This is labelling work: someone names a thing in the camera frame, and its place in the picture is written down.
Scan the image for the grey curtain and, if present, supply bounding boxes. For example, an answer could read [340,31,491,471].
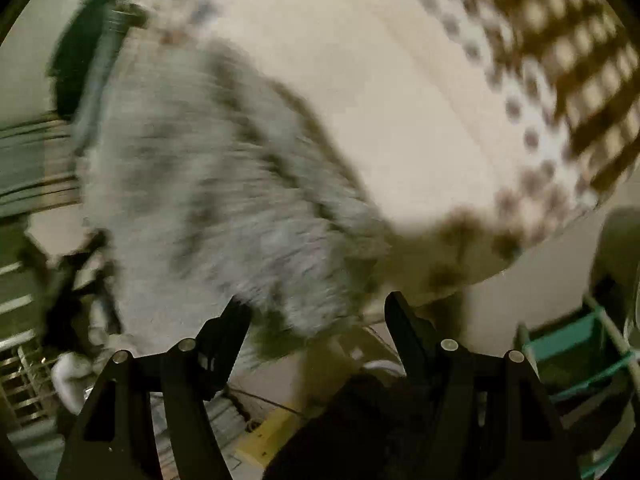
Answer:
[0,114,81,217]

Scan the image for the dark green duvet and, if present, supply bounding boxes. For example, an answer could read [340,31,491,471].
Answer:
[47,0,137,122]

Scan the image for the teal storage rack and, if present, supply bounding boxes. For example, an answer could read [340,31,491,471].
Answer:
[517,292,640,480]

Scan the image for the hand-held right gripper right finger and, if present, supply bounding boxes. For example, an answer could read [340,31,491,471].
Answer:
[385,291,581,480]

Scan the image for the person's legs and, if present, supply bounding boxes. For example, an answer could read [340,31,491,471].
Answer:
[262,372,451,480]

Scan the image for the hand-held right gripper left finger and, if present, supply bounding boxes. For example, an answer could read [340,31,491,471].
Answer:
[56,299,251,480]

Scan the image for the grey fluffy blanket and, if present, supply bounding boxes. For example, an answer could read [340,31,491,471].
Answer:
[72,40,392,347]

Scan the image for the brown checked bed sheet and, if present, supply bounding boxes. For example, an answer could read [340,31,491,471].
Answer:
[445,0,640,196]

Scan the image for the floral bed blanket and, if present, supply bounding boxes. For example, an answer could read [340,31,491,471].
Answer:
[125,0,640,307]

